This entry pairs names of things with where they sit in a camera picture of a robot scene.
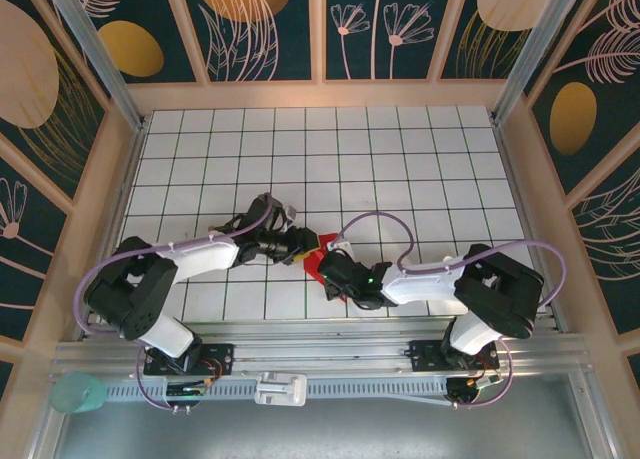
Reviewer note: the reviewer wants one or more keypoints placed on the red paper sheet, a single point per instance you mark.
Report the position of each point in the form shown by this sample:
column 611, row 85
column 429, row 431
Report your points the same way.
column 314, row 266

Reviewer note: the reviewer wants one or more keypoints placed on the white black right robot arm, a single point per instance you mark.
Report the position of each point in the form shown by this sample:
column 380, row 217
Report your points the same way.
column 425, row 284

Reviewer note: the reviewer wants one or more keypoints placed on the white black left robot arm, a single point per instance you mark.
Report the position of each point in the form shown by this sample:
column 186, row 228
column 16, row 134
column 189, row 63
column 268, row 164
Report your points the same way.
column 200, row 259

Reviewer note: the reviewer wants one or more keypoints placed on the small brown object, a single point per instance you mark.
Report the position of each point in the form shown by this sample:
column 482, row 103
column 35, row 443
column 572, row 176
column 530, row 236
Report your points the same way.
column 213, row 227

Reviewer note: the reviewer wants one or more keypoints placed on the white plastic clamp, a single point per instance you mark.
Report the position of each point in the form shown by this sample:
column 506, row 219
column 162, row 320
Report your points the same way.
column 280, row 389

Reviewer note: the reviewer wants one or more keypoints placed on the black controller board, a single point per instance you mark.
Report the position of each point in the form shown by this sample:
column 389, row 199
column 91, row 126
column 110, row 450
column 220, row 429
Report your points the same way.
column 185, row 390
column 467, row 389

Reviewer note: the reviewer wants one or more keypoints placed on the teal plastic cup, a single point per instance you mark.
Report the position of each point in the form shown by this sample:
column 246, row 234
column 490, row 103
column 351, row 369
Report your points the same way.
column 75, row 391

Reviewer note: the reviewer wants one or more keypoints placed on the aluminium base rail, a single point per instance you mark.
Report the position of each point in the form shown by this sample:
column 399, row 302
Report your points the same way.
column 320, row 351

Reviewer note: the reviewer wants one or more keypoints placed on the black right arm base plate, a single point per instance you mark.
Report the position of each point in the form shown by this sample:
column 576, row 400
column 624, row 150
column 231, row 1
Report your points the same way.
column 425, row 356

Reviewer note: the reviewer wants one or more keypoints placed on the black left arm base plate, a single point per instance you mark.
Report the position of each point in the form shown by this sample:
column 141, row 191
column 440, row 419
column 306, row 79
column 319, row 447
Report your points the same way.
column 220, row 359

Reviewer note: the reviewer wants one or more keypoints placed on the aluminium side rail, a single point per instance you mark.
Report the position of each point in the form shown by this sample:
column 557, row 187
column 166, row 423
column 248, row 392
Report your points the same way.
column 532, row 229
column 110, row 229

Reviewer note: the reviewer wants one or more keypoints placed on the aluminium corner post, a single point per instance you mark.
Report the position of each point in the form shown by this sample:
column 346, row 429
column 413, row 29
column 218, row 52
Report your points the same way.
column 93, row 39
column 538, row 39

